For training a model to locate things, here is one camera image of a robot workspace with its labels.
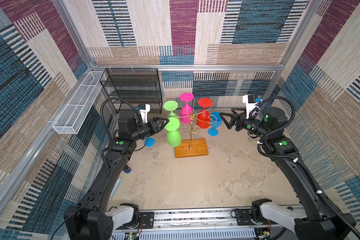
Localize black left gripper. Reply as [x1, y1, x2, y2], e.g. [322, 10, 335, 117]
[130, 118, 168, 143]

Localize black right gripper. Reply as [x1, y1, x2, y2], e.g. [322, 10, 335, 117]
[219, 107, 270, 139]

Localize green wine glass back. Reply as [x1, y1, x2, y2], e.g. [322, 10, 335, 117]
[163, 101, 179, 118]

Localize green wine glass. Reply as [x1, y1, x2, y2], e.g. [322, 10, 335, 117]
[165, 117, 182, 147]
[163, 101, 179, 118]

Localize green wine glass front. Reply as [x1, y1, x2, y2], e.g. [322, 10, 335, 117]
[165, 117, 182, 147]

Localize blue wine glass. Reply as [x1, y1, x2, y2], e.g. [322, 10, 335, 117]
[144, 137, 155, 148]
[208, 112, 223, 137]

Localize blue wine glass front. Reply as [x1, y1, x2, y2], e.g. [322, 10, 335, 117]
[144, 137, 155, 148]

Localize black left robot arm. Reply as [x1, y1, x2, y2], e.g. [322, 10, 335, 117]
[64, 105, 169, 240]

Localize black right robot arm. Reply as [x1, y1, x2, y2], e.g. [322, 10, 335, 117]
[220, 95, 360, 240]

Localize pink wine glass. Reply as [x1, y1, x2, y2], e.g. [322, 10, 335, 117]
[180, 93, 194, 124]

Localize red wine glass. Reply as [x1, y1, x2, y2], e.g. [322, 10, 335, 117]
[197, 98, 213, 129]

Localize wooden rack base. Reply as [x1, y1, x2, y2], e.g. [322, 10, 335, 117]
[175, 138, 209, 158]

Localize black mesh shelf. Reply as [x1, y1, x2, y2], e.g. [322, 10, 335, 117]
[100, 68, 163, 113]

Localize light blue stapler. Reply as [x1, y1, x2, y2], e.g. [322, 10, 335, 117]
[110, 178, 122, 198]

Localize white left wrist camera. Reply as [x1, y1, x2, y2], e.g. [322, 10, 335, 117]
[136, 104, 151, 124]

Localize gold wire glass rack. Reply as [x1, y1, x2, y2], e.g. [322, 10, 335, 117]
[188, 107, 212, 141]

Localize white mesh wall basket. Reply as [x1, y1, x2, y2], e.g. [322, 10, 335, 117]
[53, 71, 103, 135]

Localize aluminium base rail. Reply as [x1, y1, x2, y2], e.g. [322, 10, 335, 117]
[107, 206, 328, 240]

